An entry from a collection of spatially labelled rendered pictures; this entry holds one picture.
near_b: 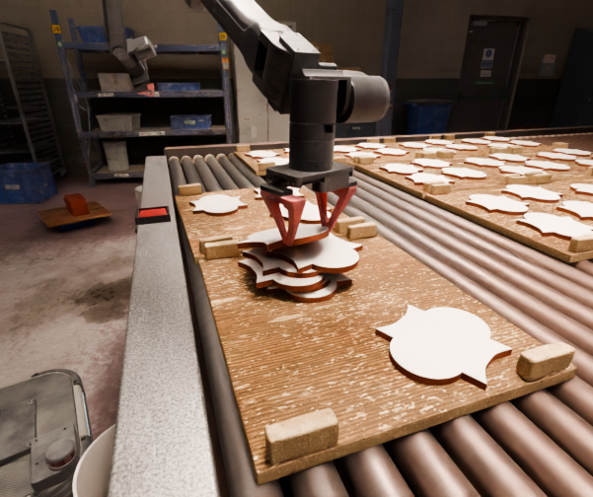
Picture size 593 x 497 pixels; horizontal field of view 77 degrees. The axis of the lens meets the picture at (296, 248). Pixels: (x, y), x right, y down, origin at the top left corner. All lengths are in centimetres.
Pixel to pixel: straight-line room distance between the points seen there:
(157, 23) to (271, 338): 559
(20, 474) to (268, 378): 107
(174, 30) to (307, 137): 545
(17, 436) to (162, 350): 102
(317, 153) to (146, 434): 35
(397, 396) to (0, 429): 131
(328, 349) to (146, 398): 20
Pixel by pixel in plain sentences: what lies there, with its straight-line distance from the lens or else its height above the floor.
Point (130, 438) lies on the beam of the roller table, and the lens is 41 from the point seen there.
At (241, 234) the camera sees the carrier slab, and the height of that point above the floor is 94.
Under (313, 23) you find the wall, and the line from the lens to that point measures 608.
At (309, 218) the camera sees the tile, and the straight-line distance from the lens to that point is 80.
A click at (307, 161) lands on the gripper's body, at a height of 112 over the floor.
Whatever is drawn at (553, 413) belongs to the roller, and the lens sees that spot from 47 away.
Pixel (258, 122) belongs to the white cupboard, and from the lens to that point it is 535.
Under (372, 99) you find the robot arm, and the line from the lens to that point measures 50.
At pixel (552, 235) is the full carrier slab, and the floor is 94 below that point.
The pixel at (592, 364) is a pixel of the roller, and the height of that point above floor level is 92.
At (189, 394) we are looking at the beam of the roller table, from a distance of 43.
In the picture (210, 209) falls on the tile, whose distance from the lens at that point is 88.
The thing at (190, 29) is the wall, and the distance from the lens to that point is 587.
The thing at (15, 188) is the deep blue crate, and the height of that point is 17.
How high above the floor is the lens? 121
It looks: 24 degrees down
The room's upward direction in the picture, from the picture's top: straight up
